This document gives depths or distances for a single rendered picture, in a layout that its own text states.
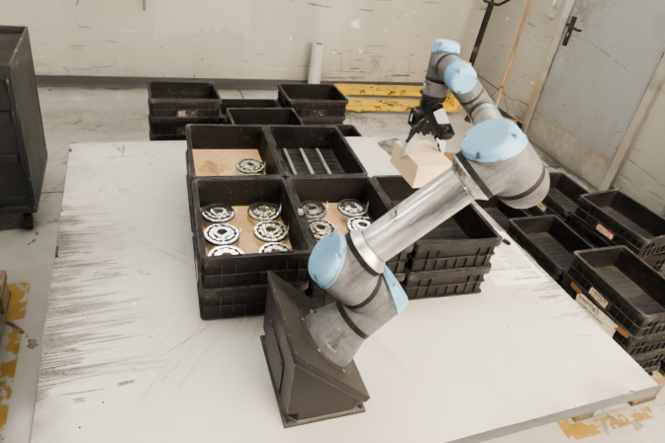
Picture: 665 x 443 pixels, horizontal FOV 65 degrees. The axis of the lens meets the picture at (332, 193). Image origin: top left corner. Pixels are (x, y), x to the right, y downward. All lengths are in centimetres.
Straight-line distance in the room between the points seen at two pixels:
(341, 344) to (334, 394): 11
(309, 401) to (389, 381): 27
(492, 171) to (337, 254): 36
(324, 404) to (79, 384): 57
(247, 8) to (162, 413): 389
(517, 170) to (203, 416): 88
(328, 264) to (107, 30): 385
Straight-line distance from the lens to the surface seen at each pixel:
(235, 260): 137
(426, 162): 155
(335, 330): 124
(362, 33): 517
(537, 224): 286
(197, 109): 315
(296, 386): 121
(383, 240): 111
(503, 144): 105
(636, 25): 443
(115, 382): 141
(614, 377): 177
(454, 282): 171
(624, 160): 442
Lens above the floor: 179
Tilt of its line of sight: 31 degrees down
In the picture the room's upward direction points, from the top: 10 degrees clockwise
